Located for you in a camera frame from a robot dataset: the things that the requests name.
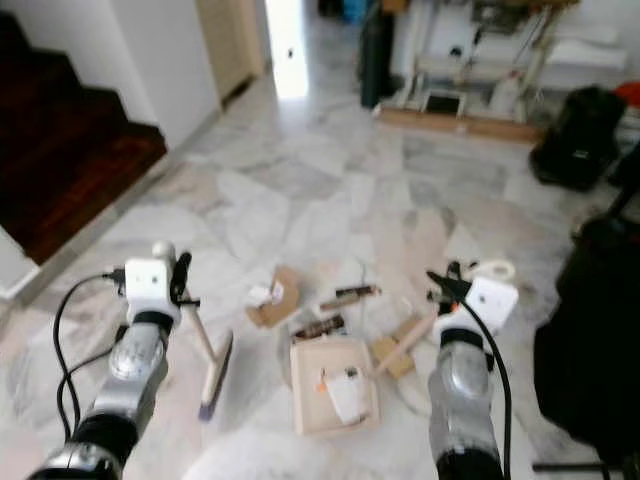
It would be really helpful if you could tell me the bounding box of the small cardboard box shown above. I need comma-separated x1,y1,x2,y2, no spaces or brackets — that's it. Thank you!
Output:
370,318,426,379

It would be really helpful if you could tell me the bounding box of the tall black cylinder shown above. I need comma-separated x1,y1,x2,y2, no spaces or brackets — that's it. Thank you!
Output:
360,10,396,109

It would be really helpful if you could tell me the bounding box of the white storage rack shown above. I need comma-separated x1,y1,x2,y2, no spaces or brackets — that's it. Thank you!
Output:
390,0,640,116

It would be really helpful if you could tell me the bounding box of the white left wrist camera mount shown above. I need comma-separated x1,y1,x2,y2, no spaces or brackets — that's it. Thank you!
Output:
124,257,183,319

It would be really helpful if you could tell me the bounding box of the light wooden door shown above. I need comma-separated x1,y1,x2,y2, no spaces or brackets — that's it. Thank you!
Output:
195,0,261,101

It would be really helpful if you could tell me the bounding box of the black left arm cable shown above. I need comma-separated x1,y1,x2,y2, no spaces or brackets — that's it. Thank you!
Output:
53,270,131,441

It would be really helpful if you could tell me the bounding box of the dark brown snack wrapper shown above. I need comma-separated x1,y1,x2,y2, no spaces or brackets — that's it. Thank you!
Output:
293,315,346,341

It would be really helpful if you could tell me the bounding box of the white plastic bottle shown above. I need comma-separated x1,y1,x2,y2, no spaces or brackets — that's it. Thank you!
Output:
490,78,521,116

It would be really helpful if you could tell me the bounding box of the white crumpled paper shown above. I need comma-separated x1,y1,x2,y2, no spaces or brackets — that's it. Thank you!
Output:
250,283,283,306

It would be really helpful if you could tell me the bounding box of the wooden base plank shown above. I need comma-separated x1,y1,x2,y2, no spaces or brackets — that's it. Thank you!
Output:
378,105,546,144

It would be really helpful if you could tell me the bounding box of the wooden long-handled dustpan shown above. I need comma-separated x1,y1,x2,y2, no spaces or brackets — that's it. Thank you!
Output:
290,258,518,438

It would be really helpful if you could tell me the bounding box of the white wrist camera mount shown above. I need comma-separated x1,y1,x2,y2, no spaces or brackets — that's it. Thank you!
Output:
124,257,183,319
450,277,521,341

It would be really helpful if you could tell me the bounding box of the flat brown cardboard piece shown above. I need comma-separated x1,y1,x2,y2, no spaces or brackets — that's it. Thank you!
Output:
245,265,303,329

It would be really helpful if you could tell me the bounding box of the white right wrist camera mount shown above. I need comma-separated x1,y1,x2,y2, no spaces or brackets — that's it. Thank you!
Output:
450,277,521,341

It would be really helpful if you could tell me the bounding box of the small dark picture frame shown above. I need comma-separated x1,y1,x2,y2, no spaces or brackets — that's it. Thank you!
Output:
422,90,464,116

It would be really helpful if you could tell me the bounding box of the black bag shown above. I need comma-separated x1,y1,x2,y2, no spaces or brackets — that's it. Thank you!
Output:
528,85,626,193

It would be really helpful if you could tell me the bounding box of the white packet orange mark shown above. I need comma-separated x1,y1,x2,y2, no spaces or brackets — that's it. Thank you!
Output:
320,365,373,426

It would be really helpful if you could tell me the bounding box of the black chair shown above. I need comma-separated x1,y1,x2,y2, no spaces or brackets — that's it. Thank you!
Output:
532,165,640,473

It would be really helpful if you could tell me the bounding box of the wooden long-handled brush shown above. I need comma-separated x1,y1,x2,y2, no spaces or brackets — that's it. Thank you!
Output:
150,240,236,421

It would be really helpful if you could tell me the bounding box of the dark wooden staircase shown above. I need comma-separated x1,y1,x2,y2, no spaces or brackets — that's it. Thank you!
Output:
0,10,169,266

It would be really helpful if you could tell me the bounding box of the red cloth item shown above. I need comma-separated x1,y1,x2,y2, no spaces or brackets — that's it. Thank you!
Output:
610,80,640,109

